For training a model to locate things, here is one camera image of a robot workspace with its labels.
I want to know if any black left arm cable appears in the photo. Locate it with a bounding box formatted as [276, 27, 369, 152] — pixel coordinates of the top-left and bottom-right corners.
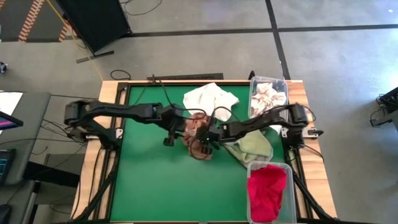
[152, 79, 215, 121]

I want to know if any yellow cable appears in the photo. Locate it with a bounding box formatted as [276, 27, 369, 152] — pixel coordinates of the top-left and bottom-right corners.
[46, 0, 104, 82]

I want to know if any black equipment with cables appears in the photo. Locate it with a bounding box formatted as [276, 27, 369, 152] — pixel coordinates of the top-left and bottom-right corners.
[368, 86, 398, 131]

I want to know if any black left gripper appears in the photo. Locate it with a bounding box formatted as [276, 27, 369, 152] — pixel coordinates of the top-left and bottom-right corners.
[160, 105, 189, 147]

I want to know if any pinkish brown towel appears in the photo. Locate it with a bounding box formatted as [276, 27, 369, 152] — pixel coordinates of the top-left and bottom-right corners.
[182, 113, 218, 161]

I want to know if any plain white towel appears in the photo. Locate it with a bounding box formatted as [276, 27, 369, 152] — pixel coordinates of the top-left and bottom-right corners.
[182, 82, 240, 122]

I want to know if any black cable loop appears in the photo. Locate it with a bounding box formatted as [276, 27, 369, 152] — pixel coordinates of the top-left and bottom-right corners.
[110, 69, 132, 81]

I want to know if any black partition panel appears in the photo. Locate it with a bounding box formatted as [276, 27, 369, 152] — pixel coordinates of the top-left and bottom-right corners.
[55, 0, 133, 64]

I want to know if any dark tablet screen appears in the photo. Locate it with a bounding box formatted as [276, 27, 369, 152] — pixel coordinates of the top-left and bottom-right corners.
[0, 148, 16, 186]

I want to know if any white checked towel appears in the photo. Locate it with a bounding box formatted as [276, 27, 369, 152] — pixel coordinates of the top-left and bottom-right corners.
[251, 82, 287, 118]

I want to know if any thin black floor cable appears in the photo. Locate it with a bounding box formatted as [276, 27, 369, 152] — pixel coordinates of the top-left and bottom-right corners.
[119, 0, 162, 16]

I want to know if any black table frame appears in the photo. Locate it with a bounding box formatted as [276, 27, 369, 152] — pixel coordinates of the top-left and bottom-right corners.
[105, 80, 312, 224]

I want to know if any light green towel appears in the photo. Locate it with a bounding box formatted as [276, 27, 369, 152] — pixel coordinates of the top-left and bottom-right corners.
[223, 129, 274, 164]

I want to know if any dark mat with orange stripes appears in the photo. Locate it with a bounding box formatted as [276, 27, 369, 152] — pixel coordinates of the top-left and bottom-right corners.
[0, 0, 71, 43]

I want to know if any clear plastic bin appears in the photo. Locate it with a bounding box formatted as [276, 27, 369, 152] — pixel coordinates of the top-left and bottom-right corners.
[246, 161, 298, 224]
[248, 76, 289, 127]

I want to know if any grey desk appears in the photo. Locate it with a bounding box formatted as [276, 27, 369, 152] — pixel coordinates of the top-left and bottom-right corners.
[0, 91, 52, 186]

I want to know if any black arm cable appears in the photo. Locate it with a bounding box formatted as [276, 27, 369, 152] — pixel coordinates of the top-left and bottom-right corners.
[189, 105, 240, 161]
[152, 79, 215, 121]

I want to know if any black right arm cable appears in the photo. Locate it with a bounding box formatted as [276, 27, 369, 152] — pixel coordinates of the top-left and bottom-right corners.
[189, 105, 240, 161]

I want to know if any white paper sheet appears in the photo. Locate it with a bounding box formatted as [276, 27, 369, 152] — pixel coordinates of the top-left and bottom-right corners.
[0, 91, 23, 116]

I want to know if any computer monitor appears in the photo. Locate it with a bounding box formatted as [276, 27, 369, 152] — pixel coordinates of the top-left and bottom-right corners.
[0, 111, 24, 131]

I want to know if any black support strut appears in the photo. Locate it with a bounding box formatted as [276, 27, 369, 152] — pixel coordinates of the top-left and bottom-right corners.
[298, 180, 338, 220]
[74, 167, 114, 222]

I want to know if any red cloth towel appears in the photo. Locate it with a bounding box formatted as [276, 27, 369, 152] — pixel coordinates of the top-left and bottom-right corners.
[247, 164, 287, 223]

